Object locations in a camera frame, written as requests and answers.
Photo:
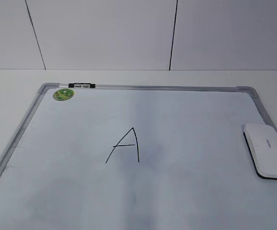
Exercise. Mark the white whiteboard eraser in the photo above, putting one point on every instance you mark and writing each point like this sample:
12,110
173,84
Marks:
262,143

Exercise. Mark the white whiteboard with grey frame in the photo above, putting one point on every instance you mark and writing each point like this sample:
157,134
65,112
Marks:
137,158

